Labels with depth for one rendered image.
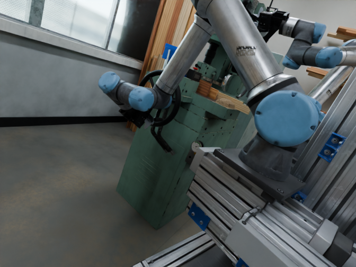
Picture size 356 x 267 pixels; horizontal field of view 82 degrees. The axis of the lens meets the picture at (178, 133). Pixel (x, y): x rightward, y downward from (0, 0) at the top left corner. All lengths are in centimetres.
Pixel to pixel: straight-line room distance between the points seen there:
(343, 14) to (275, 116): 332
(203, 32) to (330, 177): 59
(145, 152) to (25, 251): 76
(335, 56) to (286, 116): 54
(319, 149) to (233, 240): 44
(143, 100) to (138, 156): 80
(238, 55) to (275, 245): 43
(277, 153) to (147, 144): 92
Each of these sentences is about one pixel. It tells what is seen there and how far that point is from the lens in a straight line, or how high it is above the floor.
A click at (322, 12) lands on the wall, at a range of 375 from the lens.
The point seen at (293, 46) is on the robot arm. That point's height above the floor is 125.
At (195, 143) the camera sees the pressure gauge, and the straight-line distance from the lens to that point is 108.
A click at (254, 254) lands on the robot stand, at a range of 55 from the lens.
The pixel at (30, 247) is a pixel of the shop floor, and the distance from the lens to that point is 130.
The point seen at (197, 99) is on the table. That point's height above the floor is 87.
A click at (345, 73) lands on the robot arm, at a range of 130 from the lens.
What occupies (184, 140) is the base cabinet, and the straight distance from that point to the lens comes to 119.
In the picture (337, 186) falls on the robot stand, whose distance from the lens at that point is 78.
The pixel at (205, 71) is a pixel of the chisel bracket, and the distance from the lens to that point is 130.
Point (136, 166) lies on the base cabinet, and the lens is 146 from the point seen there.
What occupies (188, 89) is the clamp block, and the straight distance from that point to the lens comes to 113.
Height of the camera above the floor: 100
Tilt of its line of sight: 17 degrees down
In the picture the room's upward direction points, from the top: 22 degrees clockwise
